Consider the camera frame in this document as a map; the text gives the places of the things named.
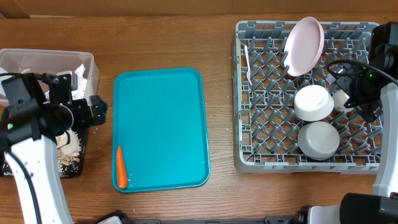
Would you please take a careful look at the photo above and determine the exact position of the clear plastic bin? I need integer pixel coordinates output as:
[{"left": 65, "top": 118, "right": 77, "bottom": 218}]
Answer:
[{"left": 1, "top": 49, "right": 100, "bottom": 105}]

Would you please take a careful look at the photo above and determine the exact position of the grey plastic dishwasher rack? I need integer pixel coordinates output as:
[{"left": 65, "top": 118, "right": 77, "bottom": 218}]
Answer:
[{"left": 232, "top": 21, "right": 382, "bottom": 174}]

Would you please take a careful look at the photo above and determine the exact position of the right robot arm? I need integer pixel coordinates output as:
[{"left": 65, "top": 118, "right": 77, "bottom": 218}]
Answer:
[{"left": 292, "top": 21, "right": 397, "bottom": 223}]

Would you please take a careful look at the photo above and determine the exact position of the white paper napkin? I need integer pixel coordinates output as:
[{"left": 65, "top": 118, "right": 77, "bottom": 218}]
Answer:
[{"left": 43, "top": 63, "right": 88, "bottom": 100}]

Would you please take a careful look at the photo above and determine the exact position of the white round bowl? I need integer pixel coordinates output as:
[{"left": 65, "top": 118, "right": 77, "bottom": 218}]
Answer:
[{"left": 294, "top": 85, "right": 334, "bottom": 121}]

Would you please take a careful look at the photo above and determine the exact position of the orange carrot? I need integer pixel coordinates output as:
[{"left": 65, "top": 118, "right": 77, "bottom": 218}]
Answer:
[{"left": 116, "top": 146, "right": 128, "bottom": 189}]

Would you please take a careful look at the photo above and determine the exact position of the white round plate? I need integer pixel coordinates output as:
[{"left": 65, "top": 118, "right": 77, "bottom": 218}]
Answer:
[{"left": 284, "top": 17, "right": 325, "bottom": 77}]

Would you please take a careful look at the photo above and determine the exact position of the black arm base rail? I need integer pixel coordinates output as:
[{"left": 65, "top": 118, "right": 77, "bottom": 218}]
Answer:
[{"left": 96, "top": 210, "right": 351, "bottom": 224}]

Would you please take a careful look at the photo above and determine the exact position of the white paper cup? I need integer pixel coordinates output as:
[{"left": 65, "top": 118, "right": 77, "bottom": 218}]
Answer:
[{"left": 332, "top": 90, "right": 353, "bottom": 112}]

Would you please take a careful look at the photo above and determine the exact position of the white plastic fork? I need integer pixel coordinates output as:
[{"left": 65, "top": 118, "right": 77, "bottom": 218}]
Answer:
[{"left": 244, "top": 45, "right": 252, "bottom": 86}]

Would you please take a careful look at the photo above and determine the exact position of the grey round bowl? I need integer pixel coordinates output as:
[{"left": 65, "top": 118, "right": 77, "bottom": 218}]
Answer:
[{"left": 297, "top": 121, "right": 340, "bottom": 161}]

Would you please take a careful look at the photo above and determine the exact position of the peanut shells and rice pile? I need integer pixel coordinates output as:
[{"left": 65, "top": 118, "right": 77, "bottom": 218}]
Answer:
[{"left": 56, "top": 129, "right": 81, "bottom": 178}]

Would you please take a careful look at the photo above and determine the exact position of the black waste tray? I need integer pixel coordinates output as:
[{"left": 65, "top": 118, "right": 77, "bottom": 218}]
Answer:
[{"left": 0, "top": 126, "right": 90, "bottom": 179}]

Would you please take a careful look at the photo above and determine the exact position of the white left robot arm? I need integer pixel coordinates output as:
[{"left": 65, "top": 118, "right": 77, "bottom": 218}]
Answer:
[{"left": 1, "top": 73, "right": 108, "bottom": 223}]

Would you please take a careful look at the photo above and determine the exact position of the teal plastic serving tray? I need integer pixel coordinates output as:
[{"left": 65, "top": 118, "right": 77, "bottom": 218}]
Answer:
[{"left": 112, "top": 68, "right": 210, "bottom": 193}]

